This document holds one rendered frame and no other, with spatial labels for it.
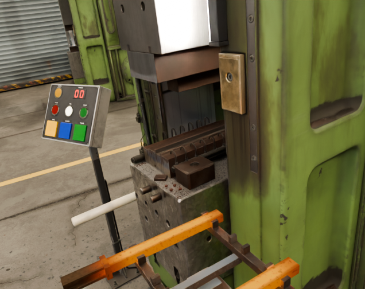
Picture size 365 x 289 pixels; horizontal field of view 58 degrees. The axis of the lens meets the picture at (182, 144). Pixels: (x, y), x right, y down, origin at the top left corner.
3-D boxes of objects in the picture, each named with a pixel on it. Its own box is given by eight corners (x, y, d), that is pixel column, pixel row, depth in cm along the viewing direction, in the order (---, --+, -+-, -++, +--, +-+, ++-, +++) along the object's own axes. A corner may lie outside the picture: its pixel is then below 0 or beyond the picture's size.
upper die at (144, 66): (157, 83, 106) (153, 54, 102) (131, 76, 122) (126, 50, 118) (251, 60, 126) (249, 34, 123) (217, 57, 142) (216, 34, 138)
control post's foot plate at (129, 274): (113, 292, 191) (109, 280, 187) (99, 270, 208) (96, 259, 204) (145, 273, 201) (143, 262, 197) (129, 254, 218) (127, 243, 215)
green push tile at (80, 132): (83, 142, 147) (86, 125, 147) (72, 140, 151) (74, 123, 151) (86, 142, 149) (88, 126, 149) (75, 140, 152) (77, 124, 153)
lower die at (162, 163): (170, 178, 120) (167, 157, 117) (145, 161, 136) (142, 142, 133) (252, 143, 140) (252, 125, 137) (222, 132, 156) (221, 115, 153)
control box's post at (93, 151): (121, 276, 202) (80, 109, 159) (118, 272, 205) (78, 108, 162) (126, 272, 204) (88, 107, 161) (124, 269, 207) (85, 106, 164)
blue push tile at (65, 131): (68, 139, 152) (71, 123, 152) (57, 137, 156) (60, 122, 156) (71, 139, 154) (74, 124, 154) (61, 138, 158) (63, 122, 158)
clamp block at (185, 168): (189, 191, 111) (187, 174, 108) (175, 182, 118) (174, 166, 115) (216, 178, 117) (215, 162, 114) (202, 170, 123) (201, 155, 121)
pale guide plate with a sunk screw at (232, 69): (241, 114, 95) (239, 55, 88) (221, 109, 102) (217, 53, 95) (246, 113, 96) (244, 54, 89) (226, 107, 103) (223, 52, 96)
